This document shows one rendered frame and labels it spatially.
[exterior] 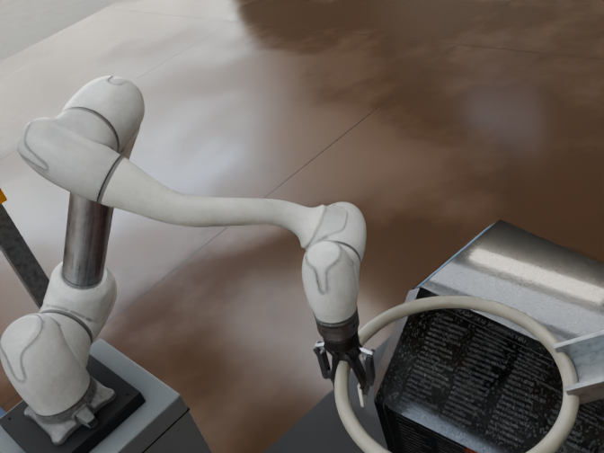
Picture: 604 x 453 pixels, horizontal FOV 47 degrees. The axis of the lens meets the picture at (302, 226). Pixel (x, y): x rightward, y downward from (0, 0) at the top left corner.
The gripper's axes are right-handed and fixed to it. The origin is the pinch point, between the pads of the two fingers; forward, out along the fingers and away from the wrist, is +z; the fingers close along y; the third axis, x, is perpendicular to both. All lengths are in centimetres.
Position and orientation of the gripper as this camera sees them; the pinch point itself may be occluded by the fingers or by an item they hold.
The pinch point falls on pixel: (351, 391)
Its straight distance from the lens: 162.2
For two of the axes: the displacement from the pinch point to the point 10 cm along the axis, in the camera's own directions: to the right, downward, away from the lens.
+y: 9.2, 0.8, -3.8
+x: 3.4, -6.1, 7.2
